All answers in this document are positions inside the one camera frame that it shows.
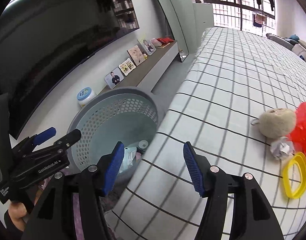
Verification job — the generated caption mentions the white cabinet by window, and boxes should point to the white cabinet by window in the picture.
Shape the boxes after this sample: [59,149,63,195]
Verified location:
[193,3,214,48]

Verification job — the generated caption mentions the white round lid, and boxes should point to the white round lid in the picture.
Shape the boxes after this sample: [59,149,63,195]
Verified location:
[138,140,149,150]

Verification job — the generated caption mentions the red plastic bag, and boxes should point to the red plastic bag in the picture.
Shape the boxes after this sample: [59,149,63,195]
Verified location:
[288,102,306,156]

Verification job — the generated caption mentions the beige sloth plush toy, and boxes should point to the beige sloth plush toy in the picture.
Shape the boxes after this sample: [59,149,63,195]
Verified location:
[250,108,297,139]

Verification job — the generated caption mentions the comic photo frame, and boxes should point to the comic photo frame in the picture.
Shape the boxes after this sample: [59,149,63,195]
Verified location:
[118,58,136,76]

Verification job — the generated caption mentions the man portrait photo frame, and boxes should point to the man portrait photo frame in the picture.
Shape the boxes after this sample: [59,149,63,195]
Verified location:
[104,67,124,89]

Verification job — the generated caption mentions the person left hand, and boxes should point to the person left hand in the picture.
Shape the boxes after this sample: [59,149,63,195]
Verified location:
[7,192,43,232]

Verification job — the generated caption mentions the black wall television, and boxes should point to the black wall television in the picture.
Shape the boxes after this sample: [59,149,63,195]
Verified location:
[0,0,139,138]

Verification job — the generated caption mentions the red cloth on shelf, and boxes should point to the red cloth on shelf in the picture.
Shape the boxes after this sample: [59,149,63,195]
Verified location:
[157,37,174,44]

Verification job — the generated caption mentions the yellow plastic lid ring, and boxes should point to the yellow plastic lid ring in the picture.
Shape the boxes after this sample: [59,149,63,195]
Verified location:
[282,151,306,200]

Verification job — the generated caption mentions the grey perforated laundry basket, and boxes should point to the grey perforated laundry basket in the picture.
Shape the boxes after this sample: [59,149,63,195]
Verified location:
[67,87,159,176]

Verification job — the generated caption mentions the pink drawing photo frame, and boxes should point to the pink drawing photo frame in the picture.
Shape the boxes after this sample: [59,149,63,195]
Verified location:
[127,45,145,66]

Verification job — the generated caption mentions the leaning floor mirror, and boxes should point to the leaning floor mirror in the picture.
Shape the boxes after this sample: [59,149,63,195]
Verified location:
[158,0,189,62]

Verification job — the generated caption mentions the light blue wipes packet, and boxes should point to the light blue wipes packet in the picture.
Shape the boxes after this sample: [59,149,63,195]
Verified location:
[119,147,137,173]

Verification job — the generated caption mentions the window security grille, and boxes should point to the window security grille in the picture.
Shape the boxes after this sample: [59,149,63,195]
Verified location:
[201,0,276,37]

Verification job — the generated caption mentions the checkered white bed sheet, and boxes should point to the checkered white bed sheet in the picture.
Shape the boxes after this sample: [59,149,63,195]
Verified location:
[105,27,306,239]

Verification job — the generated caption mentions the girl photo frame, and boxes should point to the girl photo frame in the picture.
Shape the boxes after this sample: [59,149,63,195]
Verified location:
[140,39,156,56]

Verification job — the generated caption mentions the white jar blue lid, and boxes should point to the white jar blue lid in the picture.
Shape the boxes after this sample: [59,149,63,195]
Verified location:
[77,87,96,107]

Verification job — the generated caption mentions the grey tv console shelf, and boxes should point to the grey tv console shelf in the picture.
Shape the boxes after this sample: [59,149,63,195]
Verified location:
[98,40,180,98]

